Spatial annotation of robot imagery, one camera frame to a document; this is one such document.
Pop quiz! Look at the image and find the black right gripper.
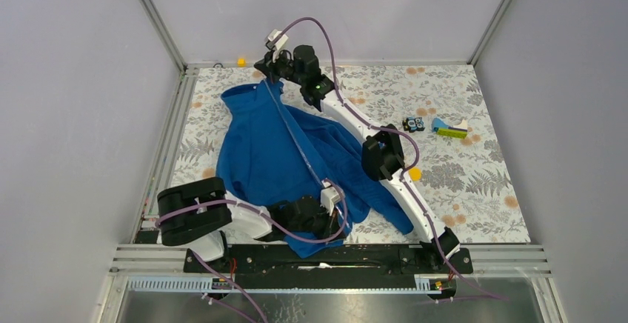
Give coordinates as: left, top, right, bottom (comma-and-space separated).
255, 45, 306, 87

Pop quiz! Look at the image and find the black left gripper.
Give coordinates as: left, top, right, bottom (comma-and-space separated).
287, 203, 346, 245

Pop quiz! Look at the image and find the blue zip-up jacket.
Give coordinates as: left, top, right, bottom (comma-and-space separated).
216, 81, 413, 234

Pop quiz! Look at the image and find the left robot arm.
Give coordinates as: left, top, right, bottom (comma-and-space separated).
156, 177, 351, 272

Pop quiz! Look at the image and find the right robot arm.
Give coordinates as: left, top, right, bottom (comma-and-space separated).
254, 41, 461, 273

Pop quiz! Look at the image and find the yellow round disc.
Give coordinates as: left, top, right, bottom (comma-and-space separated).
408, 167, 422, 182

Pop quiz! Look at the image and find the small black blue toy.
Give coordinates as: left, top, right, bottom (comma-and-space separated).
402, 117, 425, 133

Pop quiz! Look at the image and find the floral table mat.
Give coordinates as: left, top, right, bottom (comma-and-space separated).
170, 65, 530, 244

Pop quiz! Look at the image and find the green blue toy block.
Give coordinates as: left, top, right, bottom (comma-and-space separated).
431, 118, 469, 139

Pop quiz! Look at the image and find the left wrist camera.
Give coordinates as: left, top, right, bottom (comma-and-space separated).
320, 186, 342, 216

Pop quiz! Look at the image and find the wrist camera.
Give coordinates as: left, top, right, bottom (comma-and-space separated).
264, 29, 289, 51
320, 186, 342, 216

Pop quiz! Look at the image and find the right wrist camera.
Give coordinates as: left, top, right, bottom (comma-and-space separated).
264, 29, 289, 51

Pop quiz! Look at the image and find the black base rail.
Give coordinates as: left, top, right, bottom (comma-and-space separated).
183, 244, 473, 290

